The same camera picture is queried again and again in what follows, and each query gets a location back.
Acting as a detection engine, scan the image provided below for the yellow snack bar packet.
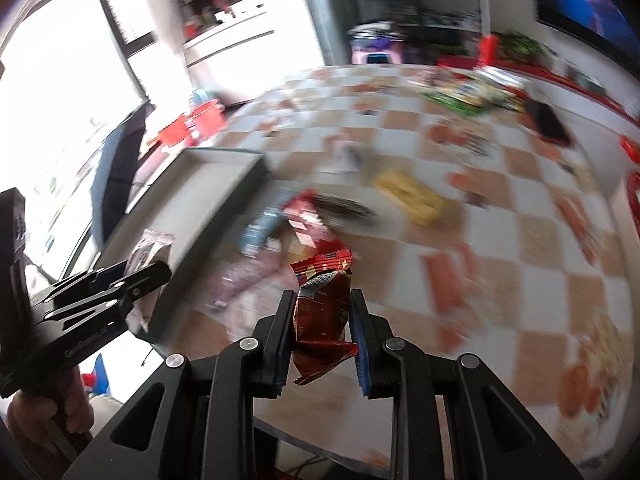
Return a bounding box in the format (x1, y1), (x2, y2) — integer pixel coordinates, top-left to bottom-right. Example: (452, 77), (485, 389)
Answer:
(373, 170), (448, 226)

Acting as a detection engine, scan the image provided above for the dark red snack packet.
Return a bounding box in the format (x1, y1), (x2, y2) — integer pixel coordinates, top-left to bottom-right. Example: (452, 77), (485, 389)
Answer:
(291, 248), (358, 386)

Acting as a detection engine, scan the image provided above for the wall television screen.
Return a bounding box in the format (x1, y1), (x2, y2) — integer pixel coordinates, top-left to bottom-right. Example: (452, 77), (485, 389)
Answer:
(536, 0), (639, 72)

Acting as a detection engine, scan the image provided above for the dark glass display cabinet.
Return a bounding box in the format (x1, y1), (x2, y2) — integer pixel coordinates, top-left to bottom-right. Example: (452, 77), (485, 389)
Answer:
(344, 0), (490, 47)

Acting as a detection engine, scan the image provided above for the white tray box dark rim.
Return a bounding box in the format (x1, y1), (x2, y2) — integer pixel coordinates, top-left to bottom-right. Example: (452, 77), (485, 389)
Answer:
(94, 148), (269, 344)

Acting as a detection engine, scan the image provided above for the light blue snack packet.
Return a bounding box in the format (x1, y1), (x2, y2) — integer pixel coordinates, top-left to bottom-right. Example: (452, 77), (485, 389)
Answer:
(238, 202), (285, 257)

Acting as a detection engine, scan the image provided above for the black open umbrella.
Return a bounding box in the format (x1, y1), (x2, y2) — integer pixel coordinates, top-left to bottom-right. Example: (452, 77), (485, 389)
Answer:
(91, 101), (153, 252)

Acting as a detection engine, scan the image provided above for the pink snack packet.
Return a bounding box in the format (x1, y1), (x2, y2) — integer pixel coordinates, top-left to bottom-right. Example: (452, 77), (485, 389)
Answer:
(203, 249), (283, 310)

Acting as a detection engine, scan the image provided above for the black smartphone red case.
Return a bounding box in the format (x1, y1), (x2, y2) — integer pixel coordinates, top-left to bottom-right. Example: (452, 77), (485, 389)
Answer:
(524, 99), (573, 148)

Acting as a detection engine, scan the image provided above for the pile of green snack bags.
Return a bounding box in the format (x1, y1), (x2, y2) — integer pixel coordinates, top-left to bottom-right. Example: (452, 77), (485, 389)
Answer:
(423, 70), (525, 116)

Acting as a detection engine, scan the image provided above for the person's left hand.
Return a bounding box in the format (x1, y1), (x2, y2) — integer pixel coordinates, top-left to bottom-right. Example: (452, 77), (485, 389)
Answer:
(6, 366), (94, 454)

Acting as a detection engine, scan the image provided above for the clear vacuum meat stick packet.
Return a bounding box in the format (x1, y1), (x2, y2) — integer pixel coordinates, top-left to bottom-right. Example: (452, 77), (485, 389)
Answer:
(125, 229), (175, 334)

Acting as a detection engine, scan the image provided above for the checkered printed tablecloth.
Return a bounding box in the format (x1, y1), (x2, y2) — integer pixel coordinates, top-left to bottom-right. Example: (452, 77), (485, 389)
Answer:
(164, 63), (633, 476)

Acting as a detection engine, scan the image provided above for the red bottle on shelf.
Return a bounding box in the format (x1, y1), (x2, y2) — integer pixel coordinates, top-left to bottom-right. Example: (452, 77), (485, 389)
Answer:
(477, 35), (499, 67)

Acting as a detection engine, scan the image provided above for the green potted plant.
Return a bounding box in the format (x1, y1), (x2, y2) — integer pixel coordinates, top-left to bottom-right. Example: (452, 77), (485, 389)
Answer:
(498, 32), (544, 65)

